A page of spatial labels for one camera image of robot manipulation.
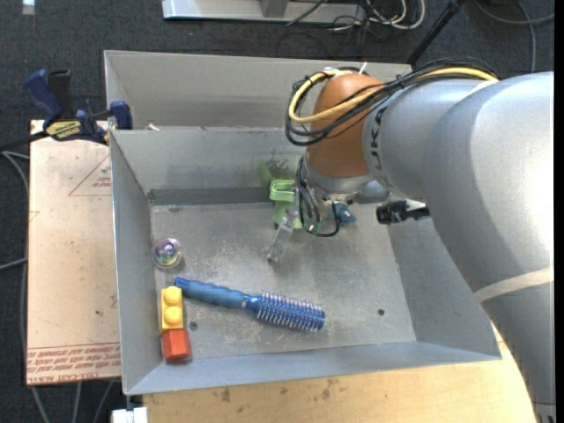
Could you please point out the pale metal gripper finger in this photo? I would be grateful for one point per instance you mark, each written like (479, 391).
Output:
(282, 236)

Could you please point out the small teal toy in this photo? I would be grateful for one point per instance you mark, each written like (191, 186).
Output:
(346, 214)

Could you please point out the grey metal bin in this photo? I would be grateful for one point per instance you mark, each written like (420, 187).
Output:
(264, 280)

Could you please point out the blue round hairbrush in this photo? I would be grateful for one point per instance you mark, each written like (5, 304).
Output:
(264, 306)

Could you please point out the clear iridescent ball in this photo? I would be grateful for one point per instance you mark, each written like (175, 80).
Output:
(167, 253)

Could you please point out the yellow toy brick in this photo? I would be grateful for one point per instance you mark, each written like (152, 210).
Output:
(172, 309)

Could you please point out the red toy block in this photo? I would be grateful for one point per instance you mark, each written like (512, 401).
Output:
(176, 345)

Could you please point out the brown cardboard board red print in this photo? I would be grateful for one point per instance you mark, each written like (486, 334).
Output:
(70, 258)

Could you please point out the black cylinder on white bracket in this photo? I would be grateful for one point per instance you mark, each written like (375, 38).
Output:
(394, 212)

